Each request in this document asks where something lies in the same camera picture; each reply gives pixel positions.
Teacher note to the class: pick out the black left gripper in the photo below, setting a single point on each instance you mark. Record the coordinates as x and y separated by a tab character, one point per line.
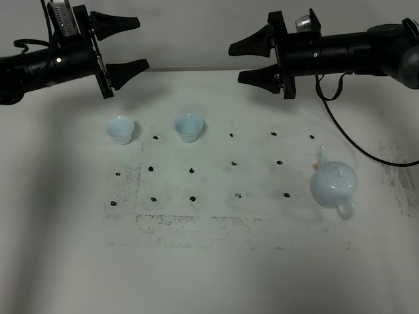
78	56

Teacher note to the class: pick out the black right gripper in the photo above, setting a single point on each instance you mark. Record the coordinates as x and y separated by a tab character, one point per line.
298	55

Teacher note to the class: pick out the light blue porcelain teapot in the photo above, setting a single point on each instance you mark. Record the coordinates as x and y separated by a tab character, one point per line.
334	185

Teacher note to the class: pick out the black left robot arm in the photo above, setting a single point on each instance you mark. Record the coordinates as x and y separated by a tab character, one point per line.
32	69

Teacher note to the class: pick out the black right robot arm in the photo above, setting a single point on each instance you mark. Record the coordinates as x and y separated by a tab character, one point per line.
385	50

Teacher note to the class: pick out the left blue porcelain teacup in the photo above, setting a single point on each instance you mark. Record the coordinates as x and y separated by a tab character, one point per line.
120	129

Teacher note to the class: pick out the blue porcelain teacup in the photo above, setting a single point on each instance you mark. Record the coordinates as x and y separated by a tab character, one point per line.
120	129
188	126

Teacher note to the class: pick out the right blue porcelain teacup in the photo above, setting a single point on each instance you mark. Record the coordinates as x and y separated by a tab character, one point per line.
188	126

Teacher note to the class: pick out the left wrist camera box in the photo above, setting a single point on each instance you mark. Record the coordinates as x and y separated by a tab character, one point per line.
62	17

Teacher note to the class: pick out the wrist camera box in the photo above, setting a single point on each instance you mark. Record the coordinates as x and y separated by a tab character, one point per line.
308	23
62	17

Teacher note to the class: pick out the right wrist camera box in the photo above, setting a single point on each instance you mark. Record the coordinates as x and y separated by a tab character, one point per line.
308	23

